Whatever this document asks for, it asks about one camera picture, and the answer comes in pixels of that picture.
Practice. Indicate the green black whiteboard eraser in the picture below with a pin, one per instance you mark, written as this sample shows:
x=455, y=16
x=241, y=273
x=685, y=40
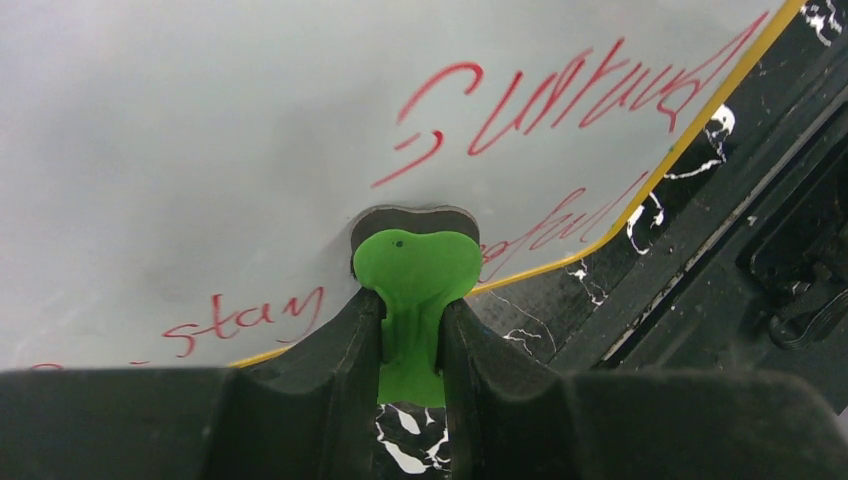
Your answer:
x=418, y=261

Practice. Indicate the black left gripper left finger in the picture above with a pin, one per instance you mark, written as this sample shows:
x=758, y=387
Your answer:
x=306, y=414

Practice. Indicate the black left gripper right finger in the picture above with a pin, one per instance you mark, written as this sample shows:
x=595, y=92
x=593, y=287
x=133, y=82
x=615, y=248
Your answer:
x=511, y=417

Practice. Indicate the orange framed whiteboard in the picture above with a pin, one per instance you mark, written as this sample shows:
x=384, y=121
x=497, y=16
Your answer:
x=179, y=178

